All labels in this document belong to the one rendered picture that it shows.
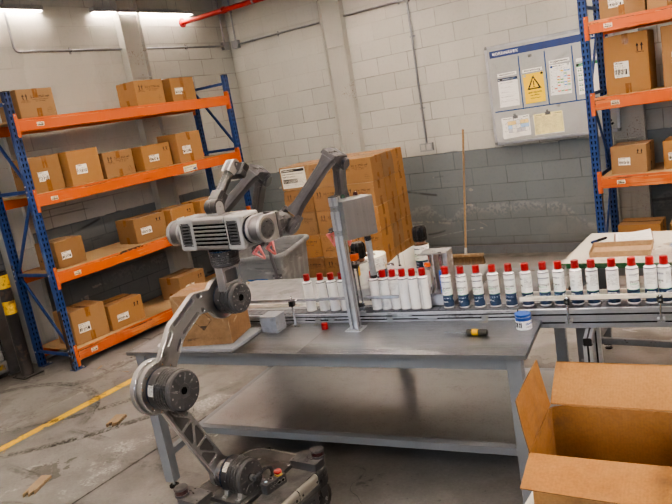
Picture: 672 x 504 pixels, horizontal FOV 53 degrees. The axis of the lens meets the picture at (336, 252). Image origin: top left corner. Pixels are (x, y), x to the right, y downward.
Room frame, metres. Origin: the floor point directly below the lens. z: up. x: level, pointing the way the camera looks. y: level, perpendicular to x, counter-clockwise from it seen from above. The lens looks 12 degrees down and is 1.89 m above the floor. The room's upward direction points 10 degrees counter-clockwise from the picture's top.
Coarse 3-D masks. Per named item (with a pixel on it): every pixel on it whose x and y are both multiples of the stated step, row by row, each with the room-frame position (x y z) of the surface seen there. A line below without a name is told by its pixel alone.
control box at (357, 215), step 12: (348, 204) 3.16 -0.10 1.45; (360, 204) 3.19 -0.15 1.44; (372, 204) 3.22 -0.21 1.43; (348, 216) 3.16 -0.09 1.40; (360, 216) 3.19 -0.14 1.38; (372, 216) 3.22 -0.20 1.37; (348, 228) 3.15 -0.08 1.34; (360, 228) 3.18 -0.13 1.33; (372, 228) 3.21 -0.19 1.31; (348, 240) 3.15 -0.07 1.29
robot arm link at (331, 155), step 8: (320, 152) 3.09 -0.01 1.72; (328, 152) 3.07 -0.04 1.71; (336, 152) 3.11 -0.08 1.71; (320, 160) 3.08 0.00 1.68; (328, 160) 3.06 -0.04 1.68; (336, 160) 3.08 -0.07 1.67; (320, 168) 3.07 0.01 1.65; (328, 168) 3.08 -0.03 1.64; (312, 176) 3.07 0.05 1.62; (320, 176) 3.06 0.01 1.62; (304, 184) 3.08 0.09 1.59; (312, 184) 3.06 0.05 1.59; (304, 192) 3.06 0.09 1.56; (312, 192) 3.08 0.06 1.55; (296, 200) 3.06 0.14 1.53; (304, 200) 3.06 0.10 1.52; (288, 208) 3.07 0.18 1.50; (296, 208) 3.05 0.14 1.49; (296, 216) 3.05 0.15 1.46; (288, 224) 3.03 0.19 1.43; (296, 224) 3.05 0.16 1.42; (288, 232) 3.04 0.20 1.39
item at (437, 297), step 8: (432, 256) 3.24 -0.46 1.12; (440, 256) 3.18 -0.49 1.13; (448, 256) 3.20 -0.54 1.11; (440, 264) 3.18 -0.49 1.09; (448, 264) 3.19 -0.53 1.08; (440, 288) 3.27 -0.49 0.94; (456, 288) 3.26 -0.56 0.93; (432, 296) 3.20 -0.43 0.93; (440, 296) 3.18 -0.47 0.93; (456, 296) 3.24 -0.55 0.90; (432, 304) 3.20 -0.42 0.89; (440, 304) 3.18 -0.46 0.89
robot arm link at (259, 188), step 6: (258, 180) 3.51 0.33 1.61; (270, 180) 3.48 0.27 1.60; (258, 186) 3.51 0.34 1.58; (264, 186) 3.53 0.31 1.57; (258, 192) 3.54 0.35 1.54; (264, 192) 3.57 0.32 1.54; (258, 198) 3.57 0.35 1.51; (264, 198) 3.61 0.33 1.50; (252, 204) 3.63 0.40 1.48; (258, 204) 3.60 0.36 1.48; (258, 210) 3.63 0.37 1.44
